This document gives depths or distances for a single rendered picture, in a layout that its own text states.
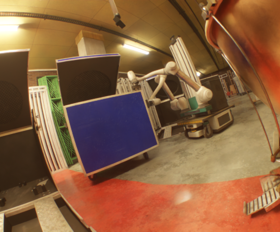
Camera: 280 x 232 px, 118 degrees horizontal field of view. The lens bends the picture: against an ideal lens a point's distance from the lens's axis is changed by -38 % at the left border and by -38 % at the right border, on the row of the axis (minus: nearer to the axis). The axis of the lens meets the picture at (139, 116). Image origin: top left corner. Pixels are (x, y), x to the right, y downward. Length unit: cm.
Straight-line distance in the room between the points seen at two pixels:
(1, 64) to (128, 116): 174
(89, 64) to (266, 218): 243
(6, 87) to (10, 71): 24
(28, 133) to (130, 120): 156
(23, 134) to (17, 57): 110
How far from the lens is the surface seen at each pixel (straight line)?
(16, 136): 229
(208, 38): 51
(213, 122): 213
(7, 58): 189
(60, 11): 336
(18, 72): 193
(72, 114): 152
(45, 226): 104
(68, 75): 219
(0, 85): 205
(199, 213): 81
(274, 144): 107
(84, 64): 217
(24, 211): 138
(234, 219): 75
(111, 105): 161
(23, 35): 383
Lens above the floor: 57
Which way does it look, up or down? 2 degrees up
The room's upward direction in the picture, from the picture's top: 18 degrees counter-clockwise
